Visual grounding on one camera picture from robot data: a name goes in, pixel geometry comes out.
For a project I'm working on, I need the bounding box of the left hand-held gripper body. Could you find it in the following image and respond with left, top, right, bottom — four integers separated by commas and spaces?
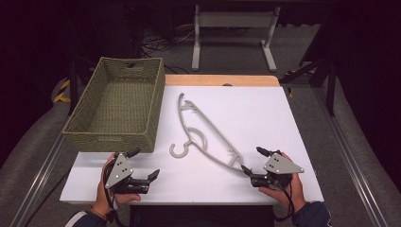
103, 152, 150, 195

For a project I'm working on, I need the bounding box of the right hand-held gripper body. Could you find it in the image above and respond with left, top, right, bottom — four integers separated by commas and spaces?
250, 152, 305, 191

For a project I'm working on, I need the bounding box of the green woven basket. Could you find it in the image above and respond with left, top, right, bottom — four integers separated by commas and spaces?
61, 56, 166, 154

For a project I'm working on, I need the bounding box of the grey plastic clothes hanger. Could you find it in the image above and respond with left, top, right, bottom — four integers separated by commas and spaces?
168, 92, 246, 174

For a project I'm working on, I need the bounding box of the person's right hand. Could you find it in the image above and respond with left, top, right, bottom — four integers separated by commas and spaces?
258, 152, 307, 216

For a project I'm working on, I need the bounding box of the person's left hand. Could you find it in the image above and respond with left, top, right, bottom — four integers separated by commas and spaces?
92, 153, 142, 219

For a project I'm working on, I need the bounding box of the black metal stand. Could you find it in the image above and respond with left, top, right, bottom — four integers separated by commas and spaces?
67, 59, 80, 115
279, 56, 337, 118

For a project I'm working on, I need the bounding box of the yellow black hazard tape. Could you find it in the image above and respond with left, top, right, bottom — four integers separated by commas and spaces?
52, 79, 72, 104

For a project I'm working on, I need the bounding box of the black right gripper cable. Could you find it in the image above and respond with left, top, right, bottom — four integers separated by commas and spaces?
273, 181, 297, 223

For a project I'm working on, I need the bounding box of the grey metal floor rail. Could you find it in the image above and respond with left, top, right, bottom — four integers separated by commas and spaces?
313, 87, 390, 227
9, 131, 68, 227

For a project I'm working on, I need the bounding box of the bundle of floor cables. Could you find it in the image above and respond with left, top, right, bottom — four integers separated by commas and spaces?
141, 27, 197, 56

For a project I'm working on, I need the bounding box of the grey metal table frame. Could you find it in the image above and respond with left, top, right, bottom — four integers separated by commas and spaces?
191, 4, 282, 73

